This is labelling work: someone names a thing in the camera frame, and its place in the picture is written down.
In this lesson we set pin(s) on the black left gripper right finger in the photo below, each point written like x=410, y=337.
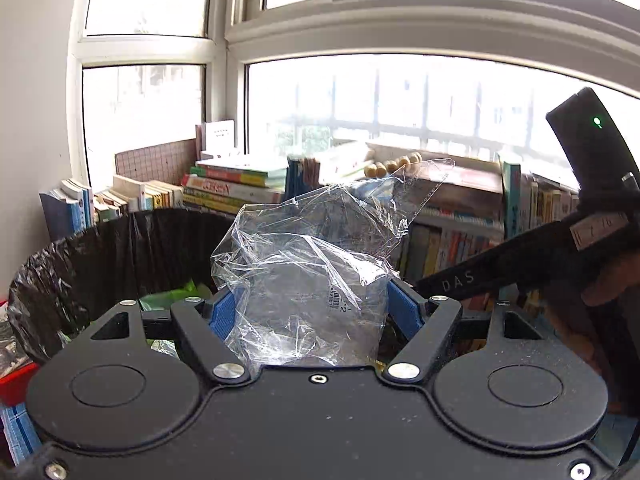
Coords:
x=429, y=326

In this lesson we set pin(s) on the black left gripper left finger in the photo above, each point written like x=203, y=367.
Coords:
x=199, y=347

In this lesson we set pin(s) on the green plastic package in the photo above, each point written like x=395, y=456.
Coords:
x=164, y=300

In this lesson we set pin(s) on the clear plastic bag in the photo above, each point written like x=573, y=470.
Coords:
x=309, y=276

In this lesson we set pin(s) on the black trash bag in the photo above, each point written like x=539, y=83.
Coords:
x=67, y=285

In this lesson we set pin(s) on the row of upright books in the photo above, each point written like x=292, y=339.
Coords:
x=439, y=248

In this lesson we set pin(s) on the stack of flat books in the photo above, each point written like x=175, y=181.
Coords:
x=227, y=184

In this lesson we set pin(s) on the books lying on top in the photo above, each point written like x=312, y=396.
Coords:
x=469, y=188

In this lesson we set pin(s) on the small books row left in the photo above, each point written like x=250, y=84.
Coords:
x=73, y=207

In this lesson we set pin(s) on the person right hand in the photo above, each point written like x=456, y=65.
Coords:
x=610, y=279

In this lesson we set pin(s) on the grid cutting mat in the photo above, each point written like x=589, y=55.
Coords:
x=167, y=162

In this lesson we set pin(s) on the black tracker camera box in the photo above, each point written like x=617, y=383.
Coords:
x=596, y=150

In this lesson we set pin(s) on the white window frame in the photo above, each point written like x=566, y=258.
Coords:
x=473, y=77

